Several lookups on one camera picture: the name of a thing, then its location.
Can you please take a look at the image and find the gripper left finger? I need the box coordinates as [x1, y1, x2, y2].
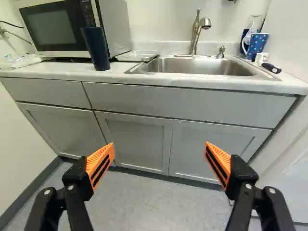
[24, 142, 116, 231]

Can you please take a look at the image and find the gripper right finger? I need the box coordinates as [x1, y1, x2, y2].
[204, 141, 296, 231]

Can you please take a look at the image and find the dark blue tall cup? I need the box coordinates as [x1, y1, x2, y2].
[80, 26, 111, 71]

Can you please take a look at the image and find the blue dotted paper cup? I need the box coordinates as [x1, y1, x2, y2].
[246, 33, 270, 61]

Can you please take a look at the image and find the grey kitchen counter with cabinets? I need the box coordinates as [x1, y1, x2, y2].
[0, 40, 308, 185]

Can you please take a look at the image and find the dark blue scrub brush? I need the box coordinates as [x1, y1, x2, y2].
[261, 62, 282, 74]

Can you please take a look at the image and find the stainless steel sink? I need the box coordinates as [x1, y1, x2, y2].
[124, 54, 282, 82]

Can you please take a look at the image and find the small white container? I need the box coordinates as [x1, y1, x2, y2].
[255, 52, 270, 64]

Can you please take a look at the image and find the silver soap dispenser pump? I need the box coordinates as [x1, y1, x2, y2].
[216, 45, 227, 59]

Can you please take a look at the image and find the clear plastic bag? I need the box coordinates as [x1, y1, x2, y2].
[0, 53, 41, 70]

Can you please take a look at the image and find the blue dish soap bottle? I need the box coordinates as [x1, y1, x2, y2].
[239, 14, 262, 55]

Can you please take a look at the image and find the white microwave with black door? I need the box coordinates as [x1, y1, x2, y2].
[18, 0, 133, 59]

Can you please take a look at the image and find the silver tap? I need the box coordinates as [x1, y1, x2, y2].
[174, 8, 212, 57]

